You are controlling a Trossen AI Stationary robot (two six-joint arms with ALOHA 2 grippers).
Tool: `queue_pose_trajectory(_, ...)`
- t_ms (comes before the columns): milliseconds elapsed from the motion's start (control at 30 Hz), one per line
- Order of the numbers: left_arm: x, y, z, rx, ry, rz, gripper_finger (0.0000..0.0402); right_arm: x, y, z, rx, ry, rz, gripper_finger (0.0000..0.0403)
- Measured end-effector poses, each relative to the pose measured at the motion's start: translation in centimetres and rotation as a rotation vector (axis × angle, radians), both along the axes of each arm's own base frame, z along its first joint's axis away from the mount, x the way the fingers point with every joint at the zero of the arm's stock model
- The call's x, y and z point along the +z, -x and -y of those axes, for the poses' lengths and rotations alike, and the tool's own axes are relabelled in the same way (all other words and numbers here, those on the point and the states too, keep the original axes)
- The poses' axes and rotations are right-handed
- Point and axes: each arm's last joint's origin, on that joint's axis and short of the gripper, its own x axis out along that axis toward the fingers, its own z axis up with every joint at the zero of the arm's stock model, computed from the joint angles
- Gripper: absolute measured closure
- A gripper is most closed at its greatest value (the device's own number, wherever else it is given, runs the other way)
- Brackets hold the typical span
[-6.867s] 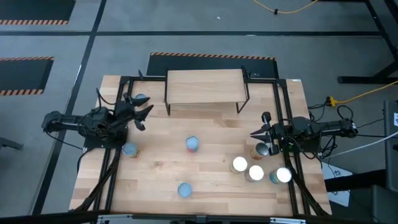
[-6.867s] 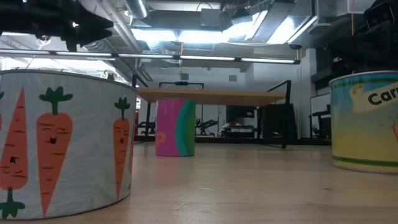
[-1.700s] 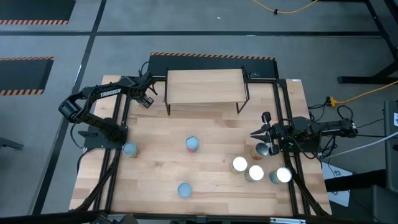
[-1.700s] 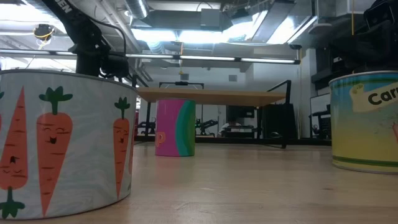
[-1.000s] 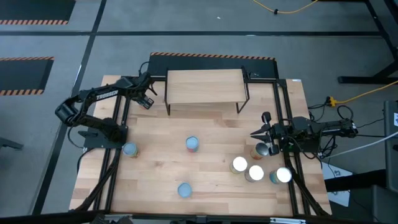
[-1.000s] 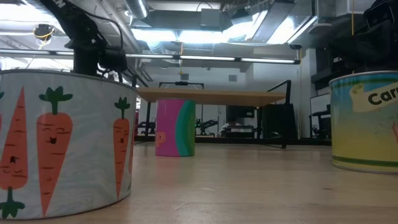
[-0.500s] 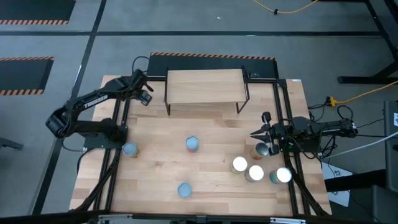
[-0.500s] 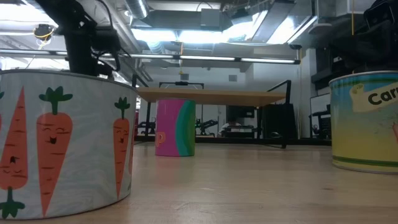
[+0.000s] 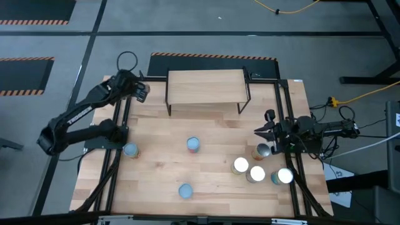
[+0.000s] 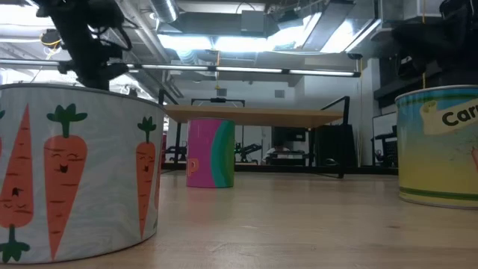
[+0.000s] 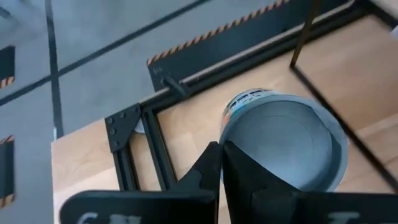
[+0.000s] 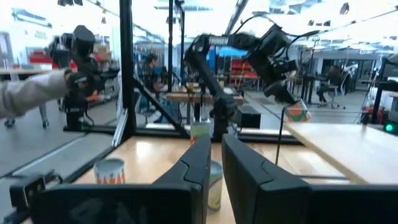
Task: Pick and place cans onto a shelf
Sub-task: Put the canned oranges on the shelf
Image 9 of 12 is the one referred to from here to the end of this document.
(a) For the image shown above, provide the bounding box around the grey furniture foot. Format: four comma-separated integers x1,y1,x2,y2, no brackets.
0,137,24,151

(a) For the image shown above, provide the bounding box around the wooden shelf black metal frame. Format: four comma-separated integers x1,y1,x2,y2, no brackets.
164,66,252,117

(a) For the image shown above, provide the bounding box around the grey cable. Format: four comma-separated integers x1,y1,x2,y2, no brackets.
323,131,400,159

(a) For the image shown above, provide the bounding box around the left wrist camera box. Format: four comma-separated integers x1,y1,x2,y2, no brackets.
136,81,151,104

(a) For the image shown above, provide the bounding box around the yellow extension cable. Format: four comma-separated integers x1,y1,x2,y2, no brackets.
252,0,322,15
327,80,400,108

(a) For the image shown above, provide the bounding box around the teal orange label tin can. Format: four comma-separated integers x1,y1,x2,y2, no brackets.
270,167,294,186

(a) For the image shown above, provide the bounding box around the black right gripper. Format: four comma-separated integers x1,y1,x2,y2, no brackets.
254,109,293,155

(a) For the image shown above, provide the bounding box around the black metal stand frame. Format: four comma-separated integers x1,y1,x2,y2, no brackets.
314,0,400,85

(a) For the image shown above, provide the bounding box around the black furniture foot bar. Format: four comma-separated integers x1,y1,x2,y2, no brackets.
326,170,388,193

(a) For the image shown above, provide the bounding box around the dark grey floor box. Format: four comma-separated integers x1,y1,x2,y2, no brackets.
352,186,400,225

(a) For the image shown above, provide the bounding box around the black hazard-striped floor mat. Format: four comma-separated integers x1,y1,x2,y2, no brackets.
146,52,281,80
0,56,56,97
0,0,77,26

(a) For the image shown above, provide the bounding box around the green red swirl label can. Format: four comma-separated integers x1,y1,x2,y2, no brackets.
122,142,141,159

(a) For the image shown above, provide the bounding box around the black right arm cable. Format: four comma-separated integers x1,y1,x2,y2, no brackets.
339,105,356,121

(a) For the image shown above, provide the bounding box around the silver metal bracket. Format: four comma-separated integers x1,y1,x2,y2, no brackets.
98,214,134,225
271,218,309,225

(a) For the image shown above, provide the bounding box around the orange pineapple label tin can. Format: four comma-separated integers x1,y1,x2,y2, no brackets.
178,183,194,200

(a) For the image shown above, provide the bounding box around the white paper sheet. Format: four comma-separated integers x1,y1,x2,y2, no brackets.
322,162,354,209

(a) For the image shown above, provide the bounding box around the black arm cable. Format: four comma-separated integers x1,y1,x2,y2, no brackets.
339,105,356,121
116,51,139,73

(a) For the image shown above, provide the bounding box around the pink green label tin can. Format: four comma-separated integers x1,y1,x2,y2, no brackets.
186,136,201,154

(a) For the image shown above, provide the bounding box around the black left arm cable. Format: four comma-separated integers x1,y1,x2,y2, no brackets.
116,51,139,73

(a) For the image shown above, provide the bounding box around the grey equipment cabinet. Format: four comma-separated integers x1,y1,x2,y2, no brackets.
386,99,400,194

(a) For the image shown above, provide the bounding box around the black table crossbar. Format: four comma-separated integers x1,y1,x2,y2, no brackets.
0,211,400,225

